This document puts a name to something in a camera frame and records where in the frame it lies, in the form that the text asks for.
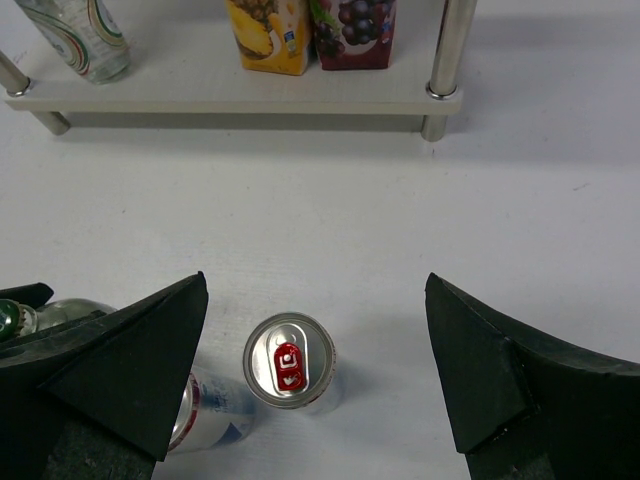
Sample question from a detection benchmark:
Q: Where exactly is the purple grape juice carton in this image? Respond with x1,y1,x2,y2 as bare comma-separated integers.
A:
309,0,397,71

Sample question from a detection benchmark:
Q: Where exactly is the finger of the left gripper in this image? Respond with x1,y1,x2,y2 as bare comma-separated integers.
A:
0,282,54,306

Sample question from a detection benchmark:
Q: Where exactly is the white two-tier shelf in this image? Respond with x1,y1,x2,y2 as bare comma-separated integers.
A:
1,1,476,142

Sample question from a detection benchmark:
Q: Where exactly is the yellow pineapple juice carton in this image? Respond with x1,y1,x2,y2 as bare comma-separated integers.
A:
225,0,312,76

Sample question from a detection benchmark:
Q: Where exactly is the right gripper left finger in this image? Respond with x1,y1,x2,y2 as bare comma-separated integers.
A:
1,273,209,479

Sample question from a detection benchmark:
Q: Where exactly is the blue silver energy drink can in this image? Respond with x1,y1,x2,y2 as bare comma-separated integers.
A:
168,366,256,454

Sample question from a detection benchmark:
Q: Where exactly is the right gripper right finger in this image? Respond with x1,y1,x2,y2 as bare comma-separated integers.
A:
425,274,639,479

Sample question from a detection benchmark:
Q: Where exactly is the clear glass water bottle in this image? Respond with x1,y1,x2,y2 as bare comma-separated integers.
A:
17,0,131,84

